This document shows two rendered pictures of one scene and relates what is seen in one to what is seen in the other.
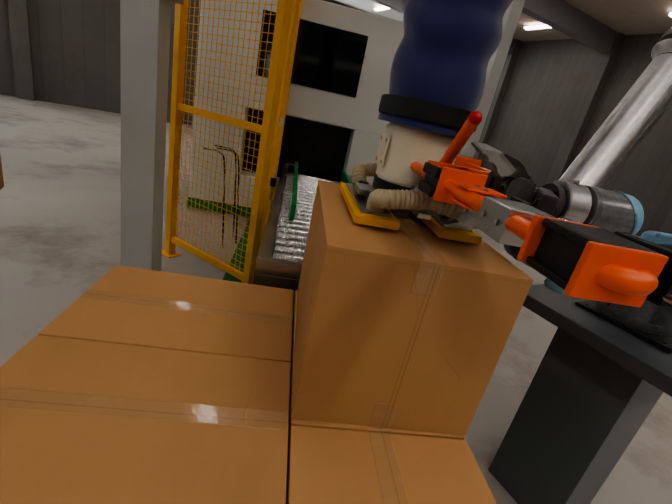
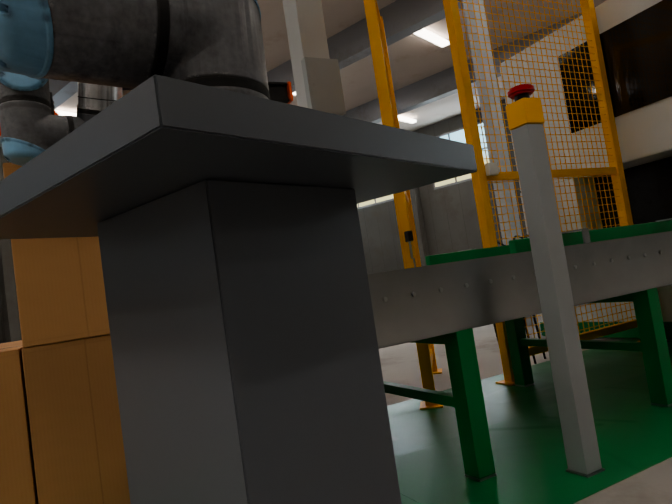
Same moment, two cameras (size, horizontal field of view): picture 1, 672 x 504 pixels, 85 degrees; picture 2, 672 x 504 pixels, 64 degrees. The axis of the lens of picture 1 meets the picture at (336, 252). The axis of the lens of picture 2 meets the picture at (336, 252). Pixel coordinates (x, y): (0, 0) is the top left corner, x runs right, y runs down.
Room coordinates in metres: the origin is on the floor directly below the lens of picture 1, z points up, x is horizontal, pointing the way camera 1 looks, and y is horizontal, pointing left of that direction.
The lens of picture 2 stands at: (0.96, -1.66, 0.58)
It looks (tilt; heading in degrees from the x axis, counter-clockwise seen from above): 3 degrees up; 72
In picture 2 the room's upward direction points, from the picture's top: 8 degrees counter-clockwise
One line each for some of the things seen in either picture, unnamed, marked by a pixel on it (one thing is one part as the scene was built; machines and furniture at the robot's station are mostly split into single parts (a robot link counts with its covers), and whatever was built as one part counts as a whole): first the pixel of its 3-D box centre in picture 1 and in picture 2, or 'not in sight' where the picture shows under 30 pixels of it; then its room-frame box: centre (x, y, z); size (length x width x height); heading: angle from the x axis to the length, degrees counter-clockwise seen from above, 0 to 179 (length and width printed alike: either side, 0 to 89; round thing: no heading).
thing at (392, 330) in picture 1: (378, 285); (148, 250); (0.93, -0.14, 0.74); 0.60 x 0.40 x 0.40; 8
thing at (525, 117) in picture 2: not in sight; (553, 282); (1.94, -0.46, 0.50); 0.07 x 0.07 x 1.00; 10
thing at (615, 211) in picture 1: (599, 214); (23, 80); (0.74, -0.49, 1.08); 0.12 x 0.09 x 0.10; 100
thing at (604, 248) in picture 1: (583, 258); not in sight; (0.34, -0.23, 1.08); 0.08 x 0.07 x 0.05; 9
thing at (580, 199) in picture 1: (561, 203); not in sight; (0.73, -0.40, 1.08); 0.09 x 0.05 x 0.10; 10
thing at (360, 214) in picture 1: (366, 196); not in sight; (0.92, -0.04, 0.98); 0.34 x 0.10 x 0.05; 9
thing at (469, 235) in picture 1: (436, 210); not in sight; (0.95, -0.23, 0.98); 0.34 x 0.10 x 0.05; 9
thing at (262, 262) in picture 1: (348, 278); not in sight; (1.29, -0.07, 0.58); 0.70 x 0.03 x 0.06; 100
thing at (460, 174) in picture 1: (451, 183); not in sight; (0.69, -0.18, 1.08); 0.10 x 0.08 x 0.06; 99
